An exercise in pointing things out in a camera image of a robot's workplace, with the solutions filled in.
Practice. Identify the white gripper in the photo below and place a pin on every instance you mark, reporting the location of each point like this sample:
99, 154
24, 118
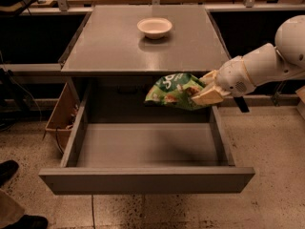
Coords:
234, 75

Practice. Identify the green rice chip bag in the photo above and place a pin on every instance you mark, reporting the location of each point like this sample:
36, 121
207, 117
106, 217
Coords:
175, 90

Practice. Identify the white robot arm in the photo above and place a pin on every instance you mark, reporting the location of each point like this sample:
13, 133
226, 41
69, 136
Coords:
285, 59

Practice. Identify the grey drawer cabinet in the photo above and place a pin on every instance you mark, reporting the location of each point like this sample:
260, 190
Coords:
111, 51

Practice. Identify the open grey top drawer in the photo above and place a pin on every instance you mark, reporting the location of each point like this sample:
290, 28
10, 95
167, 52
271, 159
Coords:
146, 158

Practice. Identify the white paper bowl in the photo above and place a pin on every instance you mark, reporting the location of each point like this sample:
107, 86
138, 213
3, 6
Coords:
155, 27

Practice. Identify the cardboard box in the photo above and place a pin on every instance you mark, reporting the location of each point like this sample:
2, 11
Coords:
62, 118

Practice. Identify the black shoe upper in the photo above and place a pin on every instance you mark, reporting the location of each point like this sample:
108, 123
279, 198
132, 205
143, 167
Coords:
7, 170

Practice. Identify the black shoe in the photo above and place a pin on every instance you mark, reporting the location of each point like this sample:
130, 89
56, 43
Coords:
7, 170
29, 222

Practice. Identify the black shoe lower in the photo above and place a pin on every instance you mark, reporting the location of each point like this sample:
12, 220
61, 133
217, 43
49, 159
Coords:
29, 222

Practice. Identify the beige trouser leg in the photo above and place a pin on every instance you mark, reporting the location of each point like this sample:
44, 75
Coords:
10, 210

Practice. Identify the black drawer handle left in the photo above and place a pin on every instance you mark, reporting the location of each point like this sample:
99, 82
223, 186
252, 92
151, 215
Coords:
127, 89

